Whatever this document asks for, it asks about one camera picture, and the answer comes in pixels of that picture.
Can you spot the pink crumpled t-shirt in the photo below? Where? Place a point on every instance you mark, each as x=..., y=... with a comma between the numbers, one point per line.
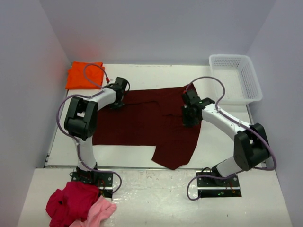
x=100, y=211

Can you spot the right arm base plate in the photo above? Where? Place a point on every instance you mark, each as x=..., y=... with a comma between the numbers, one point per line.
x=214, y=188

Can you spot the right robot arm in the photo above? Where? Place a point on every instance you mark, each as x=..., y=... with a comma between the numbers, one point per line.
x=250, y=144

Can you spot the white plastic basket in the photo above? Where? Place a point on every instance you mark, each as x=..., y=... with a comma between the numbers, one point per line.
x=238, y=76

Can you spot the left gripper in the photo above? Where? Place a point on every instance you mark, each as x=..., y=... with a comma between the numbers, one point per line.
x=117, y=103

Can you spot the orange folded t-shirt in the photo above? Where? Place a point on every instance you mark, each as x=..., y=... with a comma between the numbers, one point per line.
x=77, y=80

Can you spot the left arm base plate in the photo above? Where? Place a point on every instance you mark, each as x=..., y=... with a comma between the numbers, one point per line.
x=104, y=181

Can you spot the dark red t-shirt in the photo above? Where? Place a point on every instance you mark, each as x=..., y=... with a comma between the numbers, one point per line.
x=150, y=117

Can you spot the crimson crumpled t-shirt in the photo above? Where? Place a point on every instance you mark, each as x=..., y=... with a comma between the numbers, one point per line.
x=71, y=203

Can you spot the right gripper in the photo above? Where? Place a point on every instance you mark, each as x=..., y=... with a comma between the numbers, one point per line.
x=188, y=117

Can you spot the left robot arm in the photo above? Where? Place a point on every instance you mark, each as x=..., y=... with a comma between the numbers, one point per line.
x=81, y=119

